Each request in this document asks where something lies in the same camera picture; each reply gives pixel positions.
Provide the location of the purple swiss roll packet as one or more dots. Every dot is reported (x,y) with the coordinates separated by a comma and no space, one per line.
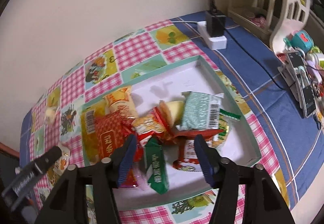
(139,172)

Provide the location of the clear round bun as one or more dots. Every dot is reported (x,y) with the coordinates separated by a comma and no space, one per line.
(49,114)

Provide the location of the red peanut snack packet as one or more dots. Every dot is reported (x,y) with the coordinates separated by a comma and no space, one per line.
(154,125)

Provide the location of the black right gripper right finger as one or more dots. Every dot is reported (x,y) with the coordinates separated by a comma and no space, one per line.
(263,201)

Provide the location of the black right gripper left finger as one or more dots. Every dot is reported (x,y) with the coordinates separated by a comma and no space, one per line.
(79,188)

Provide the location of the green cow biscuit packet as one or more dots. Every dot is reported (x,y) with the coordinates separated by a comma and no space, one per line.
(225,121)

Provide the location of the yellow clear cake packet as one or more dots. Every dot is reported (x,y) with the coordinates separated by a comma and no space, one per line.
(89,114)

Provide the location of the green mung bean cake packet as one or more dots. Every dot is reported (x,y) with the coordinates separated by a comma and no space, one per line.
(155,165)

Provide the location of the teal barcode snack packet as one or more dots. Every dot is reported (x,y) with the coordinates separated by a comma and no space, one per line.
(201,111)

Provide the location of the teal toy box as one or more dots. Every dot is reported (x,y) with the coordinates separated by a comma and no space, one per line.
(300,39)

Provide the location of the red milk biscuit packet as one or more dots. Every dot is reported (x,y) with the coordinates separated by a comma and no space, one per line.
(187,159)

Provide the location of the red patterned pastry packet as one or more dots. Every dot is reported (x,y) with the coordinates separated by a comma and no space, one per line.
(111,133)

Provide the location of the black power adapter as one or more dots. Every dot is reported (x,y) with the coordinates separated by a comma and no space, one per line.
(215,22)

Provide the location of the cream swiss roll packet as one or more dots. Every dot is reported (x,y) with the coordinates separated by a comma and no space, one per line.
(122,101)

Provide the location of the pink checkered picture tablecloth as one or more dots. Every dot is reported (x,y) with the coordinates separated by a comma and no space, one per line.
(37,137)

